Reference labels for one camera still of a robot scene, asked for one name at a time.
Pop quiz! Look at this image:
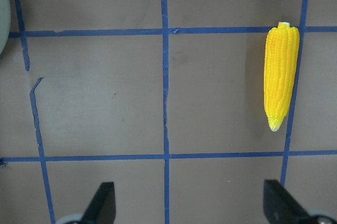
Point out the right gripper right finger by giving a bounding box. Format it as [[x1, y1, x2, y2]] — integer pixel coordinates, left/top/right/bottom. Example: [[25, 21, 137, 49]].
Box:
[[263, 180, 318, 224]]

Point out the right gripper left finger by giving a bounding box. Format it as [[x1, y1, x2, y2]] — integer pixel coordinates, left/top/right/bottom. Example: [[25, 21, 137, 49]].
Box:
[[81, 182, 116, 224]]

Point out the yellow corn cob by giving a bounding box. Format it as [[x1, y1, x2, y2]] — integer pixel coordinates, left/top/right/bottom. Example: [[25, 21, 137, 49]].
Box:
[[263, 22, 300, 132]]

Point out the white electric cooking pot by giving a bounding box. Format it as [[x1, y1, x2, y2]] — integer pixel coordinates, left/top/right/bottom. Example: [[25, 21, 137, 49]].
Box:
[[0, 0, 11, 53]]

